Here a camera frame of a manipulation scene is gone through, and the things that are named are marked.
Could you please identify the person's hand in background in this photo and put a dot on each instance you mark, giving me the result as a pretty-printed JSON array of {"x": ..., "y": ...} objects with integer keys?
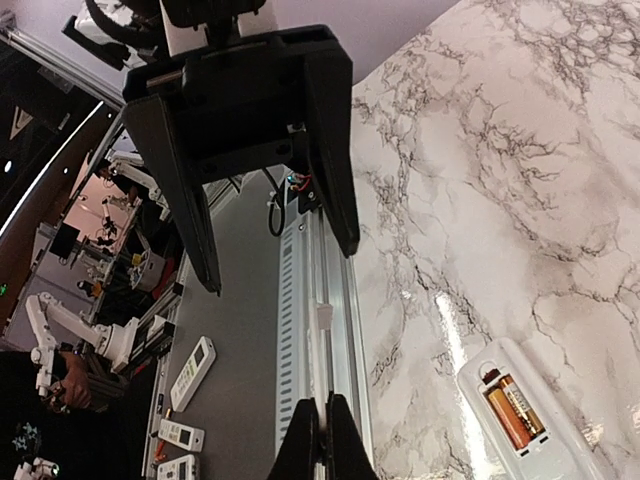
[{"x": 77, "y": 394}]

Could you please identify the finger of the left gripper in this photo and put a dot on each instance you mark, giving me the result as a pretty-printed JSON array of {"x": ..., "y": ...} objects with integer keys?
[
  {"x": 328, "y": 89},
  {"x": 155, "y": 135}
]

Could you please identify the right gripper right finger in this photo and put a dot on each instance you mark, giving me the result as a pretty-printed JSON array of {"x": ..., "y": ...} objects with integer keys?
[{"x": 345, "y": 457}]

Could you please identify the left aluminium corner post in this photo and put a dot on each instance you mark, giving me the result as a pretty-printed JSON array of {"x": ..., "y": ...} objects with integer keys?
[{"x": 65, "y": 67}]

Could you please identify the white air conditioner remote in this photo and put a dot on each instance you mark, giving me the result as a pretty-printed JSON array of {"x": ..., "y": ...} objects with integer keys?
[{"x": 192, "y": 373}]

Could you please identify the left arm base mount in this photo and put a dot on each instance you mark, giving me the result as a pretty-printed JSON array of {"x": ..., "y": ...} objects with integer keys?
[{"x": 295, "y": 188}]

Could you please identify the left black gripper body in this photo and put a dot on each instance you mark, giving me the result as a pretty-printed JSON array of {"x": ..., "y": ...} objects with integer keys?
[{"x": 239, "y": 109}]

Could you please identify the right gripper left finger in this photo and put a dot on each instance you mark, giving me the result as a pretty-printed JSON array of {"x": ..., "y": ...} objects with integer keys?
[{"x": 297, "y": 457}]

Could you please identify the orange battery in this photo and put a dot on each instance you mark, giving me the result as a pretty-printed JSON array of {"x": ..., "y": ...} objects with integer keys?
[
  {"x": 521, "y": 405},
  {"x": 516, "y": 430}
]

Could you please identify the white remote control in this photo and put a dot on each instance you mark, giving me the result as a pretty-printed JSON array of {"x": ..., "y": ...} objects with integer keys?
[{"x": 560, "y": 452}]

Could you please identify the front aluminium rail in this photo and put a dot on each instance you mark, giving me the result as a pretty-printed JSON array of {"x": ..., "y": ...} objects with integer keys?
[{"x": 320, "y": 348}]

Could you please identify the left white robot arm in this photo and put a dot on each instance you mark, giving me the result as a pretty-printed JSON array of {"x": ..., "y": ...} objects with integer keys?
[{"x": 110, "y": 35}]

